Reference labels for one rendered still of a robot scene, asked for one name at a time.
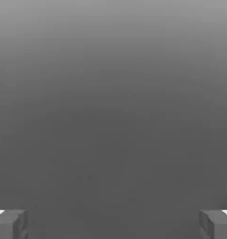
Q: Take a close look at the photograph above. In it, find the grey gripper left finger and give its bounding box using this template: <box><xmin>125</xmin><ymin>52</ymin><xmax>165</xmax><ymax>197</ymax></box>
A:
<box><xmin>0</xmin><ymin>209</ymin><xmax>29</xmax><ymax>239</ymax></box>

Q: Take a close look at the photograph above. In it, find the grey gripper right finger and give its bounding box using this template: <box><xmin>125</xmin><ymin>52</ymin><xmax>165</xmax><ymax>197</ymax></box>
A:
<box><xmin>198</xmin><ymin>209</ymin><xmax>227</xmax><ymax>239</ymax></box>

